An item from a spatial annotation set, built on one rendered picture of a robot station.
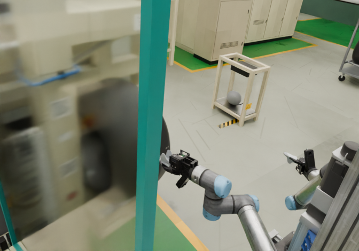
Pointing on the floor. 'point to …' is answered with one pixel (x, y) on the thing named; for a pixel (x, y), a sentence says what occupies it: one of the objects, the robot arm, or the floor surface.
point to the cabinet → (220, 25)
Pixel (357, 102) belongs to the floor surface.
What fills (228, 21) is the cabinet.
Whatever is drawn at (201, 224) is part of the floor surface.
